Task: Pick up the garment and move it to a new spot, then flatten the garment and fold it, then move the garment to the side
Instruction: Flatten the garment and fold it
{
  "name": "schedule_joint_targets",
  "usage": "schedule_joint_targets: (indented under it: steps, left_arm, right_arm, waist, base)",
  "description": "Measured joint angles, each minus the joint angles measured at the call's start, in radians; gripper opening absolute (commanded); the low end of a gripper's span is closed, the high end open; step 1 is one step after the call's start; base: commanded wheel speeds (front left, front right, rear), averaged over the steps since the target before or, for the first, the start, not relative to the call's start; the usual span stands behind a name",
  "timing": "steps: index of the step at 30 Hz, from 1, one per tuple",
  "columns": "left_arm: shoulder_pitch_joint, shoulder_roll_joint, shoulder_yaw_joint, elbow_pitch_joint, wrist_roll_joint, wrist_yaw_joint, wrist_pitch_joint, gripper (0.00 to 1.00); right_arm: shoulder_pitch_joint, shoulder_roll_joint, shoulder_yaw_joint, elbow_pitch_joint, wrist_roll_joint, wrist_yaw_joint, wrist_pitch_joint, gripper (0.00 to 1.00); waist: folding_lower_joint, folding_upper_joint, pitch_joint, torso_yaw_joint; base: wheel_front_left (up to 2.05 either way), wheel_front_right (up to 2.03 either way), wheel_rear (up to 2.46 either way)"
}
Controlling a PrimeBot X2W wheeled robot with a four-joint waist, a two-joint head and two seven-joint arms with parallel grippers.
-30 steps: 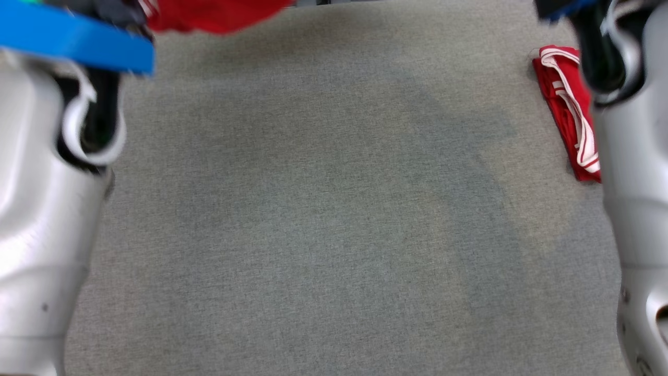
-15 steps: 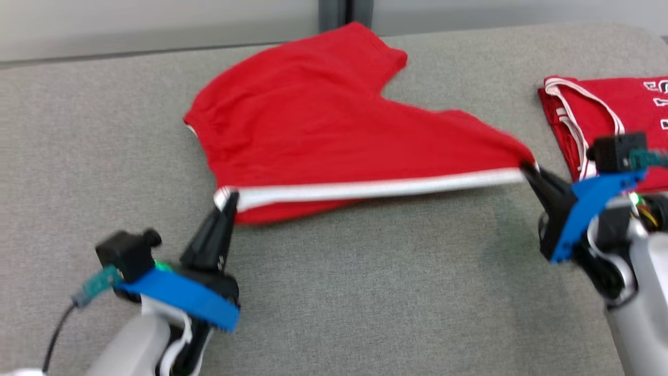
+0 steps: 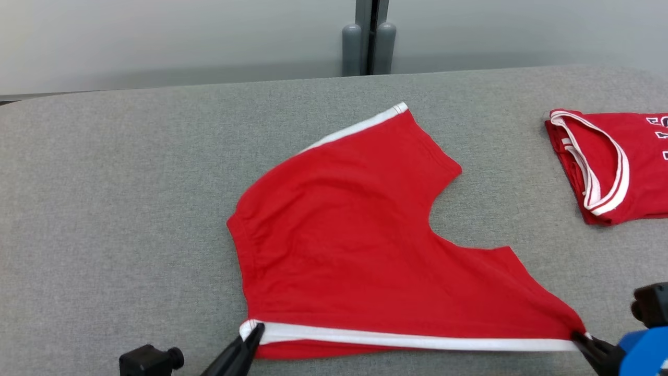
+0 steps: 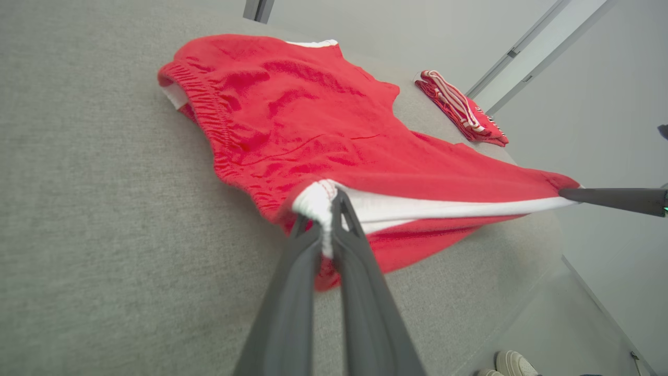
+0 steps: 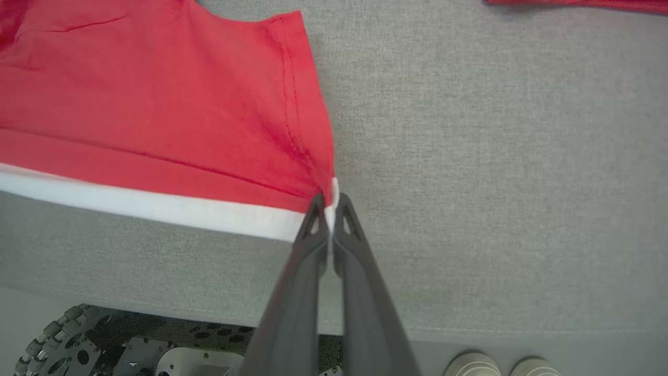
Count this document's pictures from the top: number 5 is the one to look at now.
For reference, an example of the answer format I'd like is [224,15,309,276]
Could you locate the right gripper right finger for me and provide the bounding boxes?
[332,193,421,376]

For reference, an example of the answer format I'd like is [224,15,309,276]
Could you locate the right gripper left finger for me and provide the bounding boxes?
[237,193,333,376]

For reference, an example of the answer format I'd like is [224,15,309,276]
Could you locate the red shorts with white band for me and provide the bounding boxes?
[0,0,340,243]

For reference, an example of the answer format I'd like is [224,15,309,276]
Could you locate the red white Bulls jersey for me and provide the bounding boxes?
[485,0,668,15]

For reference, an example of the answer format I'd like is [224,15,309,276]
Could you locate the grey fabric sofa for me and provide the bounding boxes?
[0,0,668,345]

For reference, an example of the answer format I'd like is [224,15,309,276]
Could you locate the grey omni wheel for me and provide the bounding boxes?
[13,304,102,376]

